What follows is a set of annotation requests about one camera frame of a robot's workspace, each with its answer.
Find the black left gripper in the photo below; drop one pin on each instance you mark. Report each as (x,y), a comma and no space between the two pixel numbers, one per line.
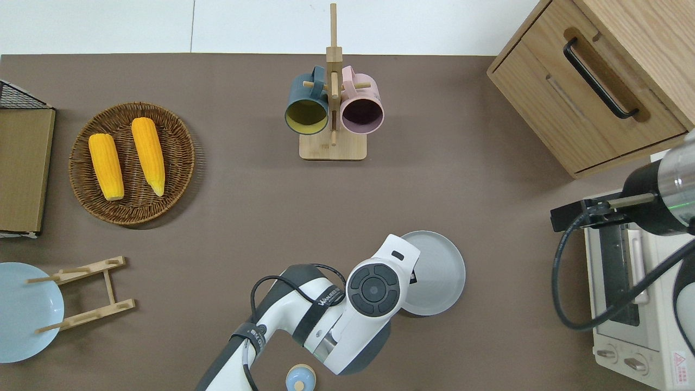
(412,276)

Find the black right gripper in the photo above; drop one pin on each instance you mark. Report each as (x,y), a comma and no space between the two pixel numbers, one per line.
(654,220)

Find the gray plate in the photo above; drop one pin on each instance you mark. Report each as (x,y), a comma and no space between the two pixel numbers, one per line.
(440,271)

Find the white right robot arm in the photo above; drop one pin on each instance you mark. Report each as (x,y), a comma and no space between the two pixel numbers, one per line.
(678,163)

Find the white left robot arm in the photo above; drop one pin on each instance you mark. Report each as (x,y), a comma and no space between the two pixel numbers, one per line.
(353,326)

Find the bamboo plate rack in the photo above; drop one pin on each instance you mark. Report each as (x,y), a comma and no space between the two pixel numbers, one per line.
(92,315)

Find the light blue plate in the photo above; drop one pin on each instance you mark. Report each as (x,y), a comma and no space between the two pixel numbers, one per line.
(21,315)

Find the white oven knob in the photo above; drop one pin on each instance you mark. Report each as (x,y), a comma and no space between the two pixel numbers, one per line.
(607,354)
(635,364)

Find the wooden mug tree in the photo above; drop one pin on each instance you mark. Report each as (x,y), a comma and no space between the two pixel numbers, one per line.
(332,149)

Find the light blue round lid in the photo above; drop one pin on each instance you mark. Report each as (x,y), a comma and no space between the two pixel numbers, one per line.
(298,374)

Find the white toaster oven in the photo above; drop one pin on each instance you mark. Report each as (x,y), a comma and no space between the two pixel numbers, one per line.
(659,347)

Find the red warning sticker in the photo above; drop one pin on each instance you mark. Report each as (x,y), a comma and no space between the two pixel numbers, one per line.
(682,362)

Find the brown table mat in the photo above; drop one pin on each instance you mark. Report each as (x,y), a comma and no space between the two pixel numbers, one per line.
(244,217)

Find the pink mug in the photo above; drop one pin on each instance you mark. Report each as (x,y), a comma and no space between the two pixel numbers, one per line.
(366,95)

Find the wooden drawer cabinet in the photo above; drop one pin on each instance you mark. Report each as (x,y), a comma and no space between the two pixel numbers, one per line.
(651,32)

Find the teal mug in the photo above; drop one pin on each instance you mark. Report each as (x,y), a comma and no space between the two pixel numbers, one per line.
(304,95)

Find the brown wicker basket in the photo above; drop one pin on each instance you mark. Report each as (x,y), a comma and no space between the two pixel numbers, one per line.
(130,209)

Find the yellow corn cob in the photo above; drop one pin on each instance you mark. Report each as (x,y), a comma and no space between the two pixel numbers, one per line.
(147,155)
(106,165)

